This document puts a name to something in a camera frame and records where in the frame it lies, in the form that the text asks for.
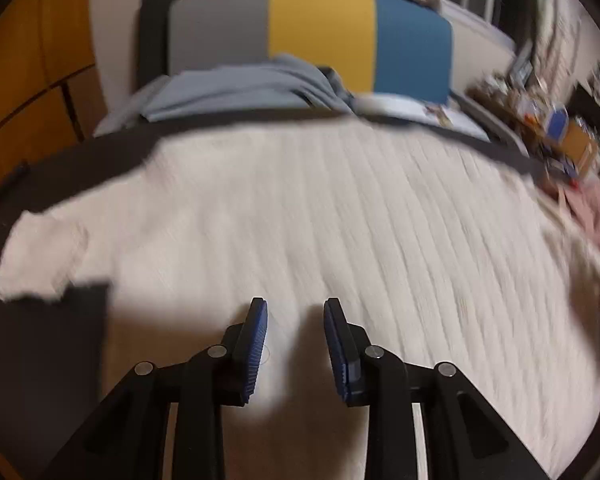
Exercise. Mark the light blue-grey garment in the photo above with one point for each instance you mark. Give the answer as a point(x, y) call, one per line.
point(230, 90)

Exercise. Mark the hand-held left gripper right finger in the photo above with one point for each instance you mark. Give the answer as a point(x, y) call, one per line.
point(337, 350)

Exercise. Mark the orange wooden cabinet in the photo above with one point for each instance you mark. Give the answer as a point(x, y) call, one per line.
point(20, 60)

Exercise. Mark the white knit sweater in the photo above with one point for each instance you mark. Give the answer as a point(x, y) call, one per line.
point(330, 220)

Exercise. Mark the pile of assorted clutter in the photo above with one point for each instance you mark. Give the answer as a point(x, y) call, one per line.
point(555, 125)

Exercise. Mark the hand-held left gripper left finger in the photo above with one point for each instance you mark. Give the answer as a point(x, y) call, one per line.
point(255, 342)

